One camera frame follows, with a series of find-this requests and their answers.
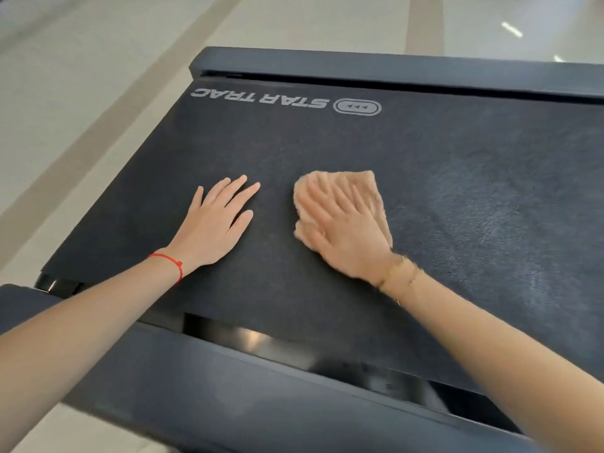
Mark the beige cleaning cloth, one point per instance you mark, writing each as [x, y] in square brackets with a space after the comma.
[375, 193]

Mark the person's left forearm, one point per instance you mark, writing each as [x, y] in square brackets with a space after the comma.
[85, 334]

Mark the person's right forearm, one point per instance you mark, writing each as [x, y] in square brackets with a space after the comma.
[495, 353]

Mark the person's left hand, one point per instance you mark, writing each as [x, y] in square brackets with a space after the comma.
[207, 231]

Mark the dark grey treadmill frame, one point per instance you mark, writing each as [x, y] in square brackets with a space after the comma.
[198, 396]

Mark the person's left little finger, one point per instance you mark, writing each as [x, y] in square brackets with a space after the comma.
[197, 197]

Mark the person's left middle finger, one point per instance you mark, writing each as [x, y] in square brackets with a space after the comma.
[231, 191]

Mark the person's right hand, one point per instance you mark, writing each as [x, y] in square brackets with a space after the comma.
[349, 240]

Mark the person's right thumb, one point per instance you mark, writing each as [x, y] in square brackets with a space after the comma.
[309, 234]

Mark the black treadmill belt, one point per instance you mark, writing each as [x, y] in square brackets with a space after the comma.
[448, 207]

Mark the person's left thumb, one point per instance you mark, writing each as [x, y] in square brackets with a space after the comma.
[241, 224]

